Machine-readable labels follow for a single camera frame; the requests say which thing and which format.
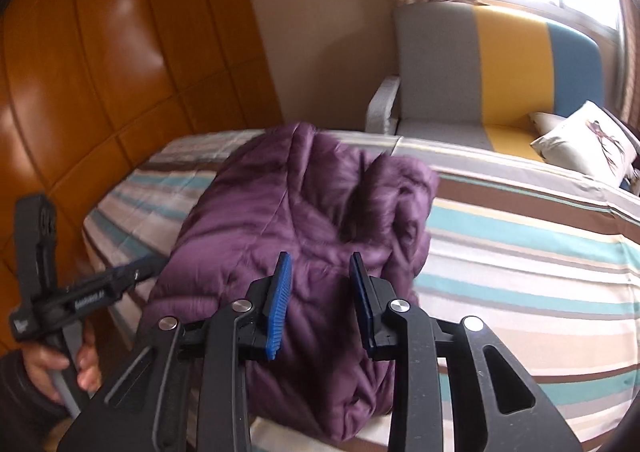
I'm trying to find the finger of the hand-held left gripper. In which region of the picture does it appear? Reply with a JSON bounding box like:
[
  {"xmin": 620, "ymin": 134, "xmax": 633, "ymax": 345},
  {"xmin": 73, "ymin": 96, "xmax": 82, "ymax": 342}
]
[{"xmin": 106, "ymin": 254, "xmax": 169, "ymax": 293}]

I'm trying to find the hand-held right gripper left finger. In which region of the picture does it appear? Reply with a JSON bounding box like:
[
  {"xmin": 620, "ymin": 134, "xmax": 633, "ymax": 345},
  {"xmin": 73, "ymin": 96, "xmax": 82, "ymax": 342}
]
[{"xmin": 59, "ymin": 252, "xmax": 293, "ymax": 452}]

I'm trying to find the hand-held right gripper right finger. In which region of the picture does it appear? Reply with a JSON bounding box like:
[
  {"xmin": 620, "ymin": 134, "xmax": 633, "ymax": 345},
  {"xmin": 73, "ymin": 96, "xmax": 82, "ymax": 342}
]
[{"xmin": 348, "ymin": 252, "xmax": 583, "ymax": 452}]

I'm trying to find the purple quilted down jacket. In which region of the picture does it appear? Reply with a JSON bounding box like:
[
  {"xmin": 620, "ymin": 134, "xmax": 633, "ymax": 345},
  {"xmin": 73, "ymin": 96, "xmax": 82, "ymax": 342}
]
[{"xmin": 147, "ymin": 121, "xmax": 441, "ymax": 445}]

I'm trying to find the person's left hand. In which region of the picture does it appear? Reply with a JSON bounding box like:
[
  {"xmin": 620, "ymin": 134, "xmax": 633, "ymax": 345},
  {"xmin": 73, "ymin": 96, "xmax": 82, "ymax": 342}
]
[{"xmin": 22, "ymin": 316, "xmax": 102, "ymax": 404}]

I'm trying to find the striped bed sheet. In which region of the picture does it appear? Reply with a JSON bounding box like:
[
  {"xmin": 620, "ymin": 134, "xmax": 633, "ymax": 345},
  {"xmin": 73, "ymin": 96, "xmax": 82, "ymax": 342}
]
[{"xmin": 80, "ymin": 129, "xmax": 640, "ymax": 452}]

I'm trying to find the orange wooden wardrobe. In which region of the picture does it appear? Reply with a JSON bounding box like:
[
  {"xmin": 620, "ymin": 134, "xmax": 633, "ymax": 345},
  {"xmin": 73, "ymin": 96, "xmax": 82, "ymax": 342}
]
[{"xmin": 0, "ymin": 0, "xmax": 285, "ymax": 358}]

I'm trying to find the grey yellow blue sofa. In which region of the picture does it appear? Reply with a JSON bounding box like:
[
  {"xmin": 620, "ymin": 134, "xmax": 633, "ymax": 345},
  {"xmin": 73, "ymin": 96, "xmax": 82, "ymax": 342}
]
[{"xmin": 365, "ymin": 2, "xmax": 640, "ymax": 193}]

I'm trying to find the beige pillow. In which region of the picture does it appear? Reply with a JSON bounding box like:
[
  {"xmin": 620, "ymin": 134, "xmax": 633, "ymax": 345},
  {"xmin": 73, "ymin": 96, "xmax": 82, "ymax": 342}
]
[{"xmin": 529, "ymin": 112, "xmax": 567, "ymax": 137}]

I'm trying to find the white printed pillow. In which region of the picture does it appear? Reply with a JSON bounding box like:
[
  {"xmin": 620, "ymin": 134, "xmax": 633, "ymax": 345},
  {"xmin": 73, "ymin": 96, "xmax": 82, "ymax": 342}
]
[{"xmin": 530, "ymin": 100, "xmax": 640, "ymax": 179}]

